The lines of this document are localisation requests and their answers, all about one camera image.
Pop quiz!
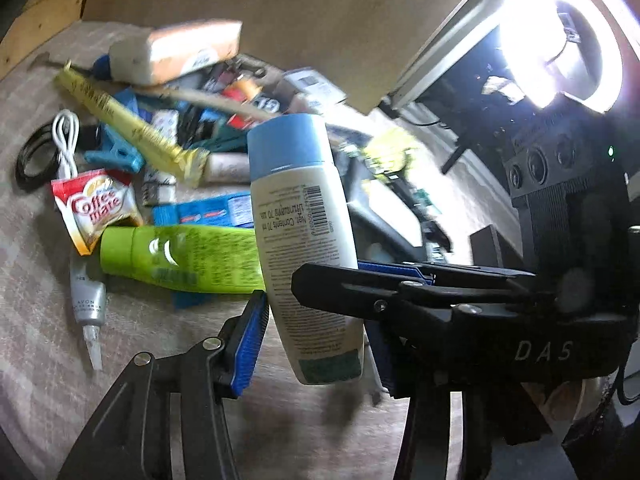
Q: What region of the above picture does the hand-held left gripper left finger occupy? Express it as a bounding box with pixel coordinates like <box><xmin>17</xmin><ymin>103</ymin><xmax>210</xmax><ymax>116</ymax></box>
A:
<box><xmin>57</xmin><ymin>290</ymin><xmax>271</xmax><ymax>480</ymax></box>

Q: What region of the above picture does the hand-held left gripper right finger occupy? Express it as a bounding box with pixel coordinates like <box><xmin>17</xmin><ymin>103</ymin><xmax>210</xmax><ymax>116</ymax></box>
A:
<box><xmin>364</xmin><ymin>320</ymin><xmax>546</xmax><ymax>480</ymax></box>

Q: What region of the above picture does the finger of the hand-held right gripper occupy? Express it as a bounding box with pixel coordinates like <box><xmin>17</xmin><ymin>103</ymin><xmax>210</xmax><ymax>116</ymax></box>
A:
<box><xmin>357</xmin><ymin>261</ymin><xmax>534</xmax><ymax>289</ymax></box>
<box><xmin>292</xmin><ymin>262</ymin><xmax>540</xmax><ymax>334</ymax></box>

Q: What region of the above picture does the black pouch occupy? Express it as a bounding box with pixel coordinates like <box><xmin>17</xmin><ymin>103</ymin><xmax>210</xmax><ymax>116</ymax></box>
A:
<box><xmin>345</xmin><ymin>157</ymin><xmax>426</xmax><ymax>248</ymax></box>

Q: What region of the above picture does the black box container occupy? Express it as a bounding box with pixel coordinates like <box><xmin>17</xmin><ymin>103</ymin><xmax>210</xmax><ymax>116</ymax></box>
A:
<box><xmin>470</xmin><ymin>224</ymin><xmax>523</xmax><ymax>267</ymax></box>

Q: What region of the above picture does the white bottle with blue cap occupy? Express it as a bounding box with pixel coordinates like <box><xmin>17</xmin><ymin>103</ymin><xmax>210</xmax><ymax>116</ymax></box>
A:
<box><xmin>247</xmin><ymin>113</ymin><xmax>365</xmax><ymax>386</ymax></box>

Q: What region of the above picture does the green tube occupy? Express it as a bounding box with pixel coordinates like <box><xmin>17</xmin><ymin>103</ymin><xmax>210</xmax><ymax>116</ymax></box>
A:
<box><xmin>100</xmin><ymin>225</ymin><xmax>267</xmax><ymax>293</ymax></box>

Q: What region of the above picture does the person's right hand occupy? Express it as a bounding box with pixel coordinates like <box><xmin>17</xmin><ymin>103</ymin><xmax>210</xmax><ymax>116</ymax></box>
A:
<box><xmin>522</xmin><ymin>377</ymin><xmax>597</xmax><ymax>432</ymax></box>

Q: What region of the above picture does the yellow green packet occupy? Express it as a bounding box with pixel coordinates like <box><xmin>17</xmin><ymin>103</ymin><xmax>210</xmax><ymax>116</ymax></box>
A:
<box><xmin>367</xmin><ymin>130</ymin><xmax>421</xmax><ymax>181</ymax></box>

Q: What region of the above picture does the blue toothpaste box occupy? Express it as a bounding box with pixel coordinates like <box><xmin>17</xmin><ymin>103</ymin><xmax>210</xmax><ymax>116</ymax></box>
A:
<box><xmin>152</xmin><ymin>192</ymin><xmax>256</xmax><ymax>228</ymax></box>

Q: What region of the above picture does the grey cosmetic tube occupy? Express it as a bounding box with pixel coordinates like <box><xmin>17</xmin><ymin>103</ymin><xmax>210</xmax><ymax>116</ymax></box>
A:
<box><xmin>69</xmin><ymin>255</ymin><xmax>108</xmax><ymax>371</ymax></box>

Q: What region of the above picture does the white cream tube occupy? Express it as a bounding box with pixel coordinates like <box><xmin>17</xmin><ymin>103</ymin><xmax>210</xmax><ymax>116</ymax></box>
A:
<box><xmin>202</xmin><ymin>152</ymin><xmax>251</xmax><ymax>183</ymax></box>

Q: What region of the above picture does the white labelled box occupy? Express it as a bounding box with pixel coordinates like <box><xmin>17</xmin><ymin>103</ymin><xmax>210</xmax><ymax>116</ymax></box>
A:
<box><xmin>282</xmin><ymin>67</ymin><xmax>348</xmax><ymax>106</ymax></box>

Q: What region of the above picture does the red white creamer packet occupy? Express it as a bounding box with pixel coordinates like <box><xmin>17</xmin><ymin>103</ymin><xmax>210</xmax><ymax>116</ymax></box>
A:
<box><xmin>51</xmin><ymin>169</ymin><xmax>144</xmax><ymax>256</ymax></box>

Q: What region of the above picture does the small orange bottle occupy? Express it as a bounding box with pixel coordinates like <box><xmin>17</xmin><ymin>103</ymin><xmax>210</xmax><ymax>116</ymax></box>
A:
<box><xmin>225</xmin><ymin>77</ymin><xmax>262</xmax><ymax>104</ymax></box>

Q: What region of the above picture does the beige long stick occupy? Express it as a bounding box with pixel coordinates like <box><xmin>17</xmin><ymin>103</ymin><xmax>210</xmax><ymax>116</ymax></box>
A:
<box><xmin>165</xmin><ymin>85</ymin><xmax>276</xmax><ymax>122</ymax></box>

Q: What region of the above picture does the glass sliding door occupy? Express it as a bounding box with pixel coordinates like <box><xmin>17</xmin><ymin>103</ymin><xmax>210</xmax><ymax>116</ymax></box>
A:
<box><xmin>385</xmin><ymin>0</ymin><xmax>506</xmax><ymax>111</ymax></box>

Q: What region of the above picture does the blue plastic clamp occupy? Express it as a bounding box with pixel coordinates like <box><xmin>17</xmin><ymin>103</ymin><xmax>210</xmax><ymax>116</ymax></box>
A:
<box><xmin>82</xmin><ymin>125</ymin><xmax>146</xmax><ymax>171</ymax></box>

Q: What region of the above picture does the long yellow packet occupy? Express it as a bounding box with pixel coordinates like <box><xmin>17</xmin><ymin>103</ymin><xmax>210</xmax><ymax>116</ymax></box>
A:
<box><xmin>55</xmin><ymin>62</ymin><xmax>211</xmax><ymax>188</ymax></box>

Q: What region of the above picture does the orange white tissue pack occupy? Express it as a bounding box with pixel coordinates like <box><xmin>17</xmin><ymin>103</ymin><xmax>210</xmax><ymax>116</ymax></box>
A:
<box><xmin>107</xmin><ymin>20</ymin><xmax>243</xmax><ymax>86</ymax></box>

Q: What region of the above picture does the metal hand tool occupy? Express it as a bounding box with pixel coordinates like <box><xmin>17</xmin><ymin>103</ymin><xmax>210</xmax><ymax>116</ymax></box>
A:
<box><xmin>30</xmin><ymin>52</ymin><xmax>96</xmax><ymax>75</ymax></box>

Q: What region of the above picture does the pine wooden board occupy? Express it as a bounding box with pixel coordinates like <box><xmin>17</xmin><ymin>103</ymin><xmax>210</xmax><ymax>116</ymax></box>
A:
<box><xmin>0</xmin><ymin>0</ymin><xmax>91</xmax><ymax>81</ymax></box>

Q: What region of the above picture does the ring light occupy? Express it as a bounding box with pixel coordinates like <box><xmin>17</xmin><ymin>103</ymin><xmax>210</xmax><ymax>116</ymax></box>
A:
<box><xmin>495</xmin><ymin>0</ymin><xmax>626</xmax><ymax>113</ymax></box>

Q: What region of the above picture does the white charging cable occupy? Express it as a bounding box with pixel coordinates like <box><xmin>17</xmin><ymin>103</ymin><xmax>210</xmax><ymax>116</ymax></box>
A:
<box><xmin>51</xmin><ymin>109</ymin><xmax>81</xmax><ymax>181</ymax></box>

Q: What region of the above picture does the black cable coil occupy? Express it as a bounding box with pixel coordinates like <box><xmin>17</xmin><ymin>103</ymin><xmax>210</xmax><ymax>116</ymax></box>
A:
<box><xmin>15</xmin><ymin>122</ymin><xmax>68</xmax><ymax>191</ymax></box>

